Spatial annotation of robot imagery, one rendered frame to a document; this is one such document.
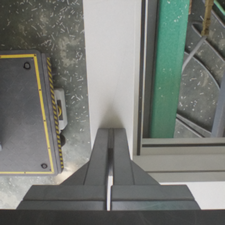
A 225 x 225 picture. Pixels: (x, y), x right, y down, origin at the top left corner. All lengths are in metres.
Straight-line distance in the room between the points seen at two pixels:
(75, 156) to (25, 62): 0.79
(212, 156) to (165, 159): 0.07
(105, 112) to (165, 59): 0.11
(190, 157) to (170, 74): 0.12
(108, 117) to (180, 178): 0.11
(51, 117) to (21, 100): 0.17
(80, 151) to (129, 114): 1.15
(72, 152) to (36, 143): 0.42
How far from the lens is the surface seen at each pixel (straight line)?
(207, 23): 0.95
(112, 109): 0.15
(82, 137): 1.23
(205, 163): 0.25
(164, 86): 0.23
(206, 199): 0.24
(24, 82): 0.88
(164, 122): 0.24
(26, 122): 0.93
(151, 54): 0.23
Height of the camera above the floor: 1.08
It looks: 73 degrees down
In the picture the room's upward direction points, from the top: 177 degrees counter-clockwise
